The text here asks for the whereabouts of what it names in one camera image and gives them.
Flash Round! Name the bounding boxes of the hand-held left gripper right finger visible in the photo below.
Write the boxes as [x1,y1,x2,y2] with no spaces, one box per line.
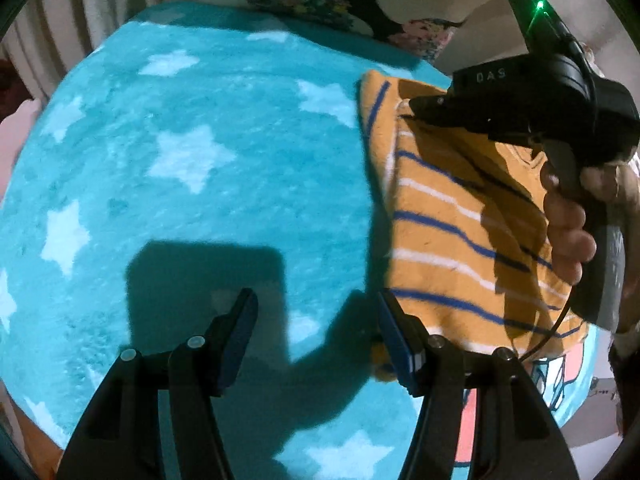
[375,290,581,480]

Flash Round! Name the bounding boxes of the grey curtain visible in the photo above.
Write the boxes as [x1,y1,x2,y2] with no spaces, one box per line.
[0,0,168,92]

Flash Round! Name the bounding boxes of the pink cloth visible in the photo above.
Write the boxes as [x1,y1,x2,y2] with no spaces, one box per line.
[0,99,43,191]

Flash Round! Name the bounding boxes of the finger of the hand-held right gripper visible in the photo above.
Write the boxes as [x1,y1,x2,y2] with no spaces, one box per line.
[407,91,501,137]

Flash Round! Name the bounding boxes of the person's right hand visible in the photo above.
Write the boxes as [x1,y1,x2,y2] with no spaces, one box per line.
[539,160,640,286]

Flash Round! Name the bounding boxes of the yellow striped sweater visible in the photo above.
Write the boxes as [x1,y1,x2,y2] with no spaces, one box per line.
[359,70,591,383]

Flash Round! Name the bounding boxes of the blue printed blanket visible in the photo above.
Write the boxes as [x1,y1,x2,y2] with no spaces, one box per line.
[0,0,601,480]

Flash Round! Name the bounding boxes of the black cable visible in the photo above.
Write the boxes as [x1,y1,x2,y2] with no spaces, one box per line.
[517,280,577,362]

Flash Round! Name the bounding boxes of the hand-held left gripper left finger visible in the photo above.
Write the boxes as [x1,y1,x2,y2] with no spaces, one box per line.
[57,287,260,480]

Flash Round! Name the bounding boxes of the orange cloth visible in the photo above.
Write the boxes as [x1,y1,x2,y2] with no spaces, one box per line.
[20,404,65,480]

